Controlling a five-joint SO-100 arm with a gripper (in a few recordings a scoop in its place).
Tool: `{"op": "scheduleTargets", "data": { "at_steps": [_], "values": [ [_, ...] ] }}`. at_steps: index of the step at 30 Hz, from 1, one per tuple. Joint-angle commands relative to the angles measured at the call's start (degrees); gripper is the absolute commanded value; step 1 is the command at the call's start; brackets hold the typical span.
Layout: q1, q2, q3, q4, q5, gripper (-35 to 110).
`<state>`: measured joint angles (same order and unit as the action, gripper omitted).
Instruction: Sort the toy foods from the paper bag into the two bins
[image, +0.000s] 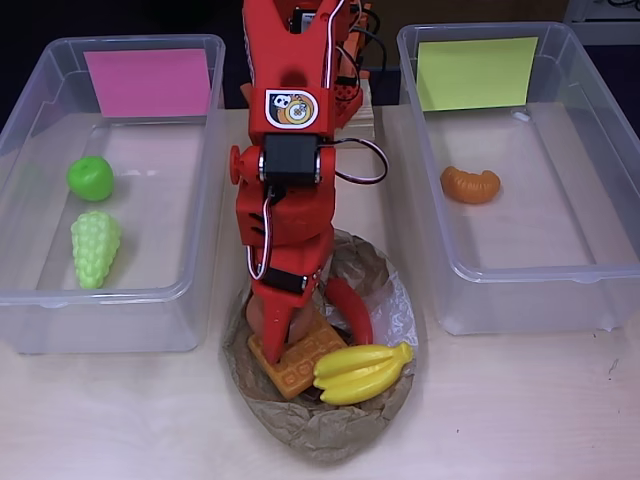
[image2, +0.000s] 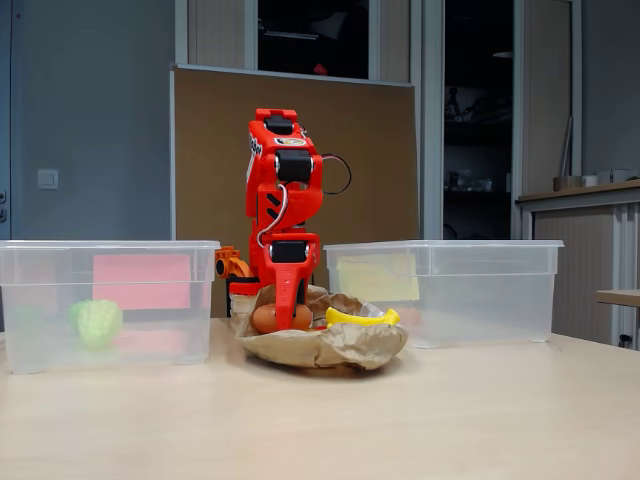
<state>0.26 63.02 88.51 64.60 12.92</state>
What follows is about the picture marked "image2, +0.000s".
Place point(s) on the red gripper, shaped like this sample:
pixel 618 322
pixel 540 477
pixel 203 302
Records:
pixel 291 266

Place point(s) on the brown toy donut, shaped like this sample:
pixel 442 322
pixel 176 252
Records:
pixel 262 320

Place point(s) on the yellow toy banana bunch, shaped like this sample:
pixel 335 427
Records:
pixel 350 318

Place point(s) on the light green toy grapes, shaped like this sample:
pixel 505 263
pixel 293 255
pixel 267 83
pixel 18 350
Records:
pixel 100 322

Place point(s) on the green toy apple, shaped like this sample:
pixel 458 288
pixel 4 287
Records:
pixel 74 317

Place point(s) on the red robot arm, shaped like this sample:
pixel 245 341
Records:
pixel 270 150

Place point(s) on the yellow-green paper label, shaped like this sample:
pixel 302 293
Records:
pixel 375 277

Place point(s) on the pink paper label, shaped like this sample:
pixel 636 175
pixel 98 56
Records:
pixel 140 280

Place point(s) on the clear plastic bin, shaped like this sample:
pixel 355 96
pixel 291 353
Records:
pixel 40 280
pixel 490 290

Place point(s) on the wooden base block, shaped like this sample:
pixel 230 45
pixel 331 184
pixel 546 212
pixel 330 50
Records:
pixel 240 306

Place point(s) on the crumpled brown paper bag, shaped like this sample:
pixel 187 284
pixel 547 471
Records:
pixel 310 350

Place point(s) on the orange table clamp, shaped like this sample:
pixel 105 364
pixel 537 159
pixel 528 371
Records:
pixel 225 265

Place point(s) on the brown cork board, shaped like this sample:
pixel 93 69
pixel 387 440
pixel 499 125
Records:
pixel 375 175

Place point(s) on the small red object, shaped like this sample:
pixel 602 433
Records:
pixel 320 69

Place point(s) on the grey roller shutter cabinet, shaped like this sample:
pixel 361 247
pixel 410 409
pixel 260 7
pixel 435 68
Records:
pixel 575 260

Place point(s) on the metal door lock plate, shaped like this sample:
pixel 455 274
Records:
pixel 2 205

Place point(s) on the grey leaning tube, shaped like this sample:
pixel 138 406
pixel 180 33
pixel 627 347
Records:
pixel 566 150

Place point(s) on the wooden side table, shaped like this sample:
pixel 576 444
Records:
pixel 620 297

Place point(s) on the white light switch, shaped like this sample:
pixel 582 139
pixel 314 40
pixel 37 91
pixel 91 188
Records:
pixel 48 179

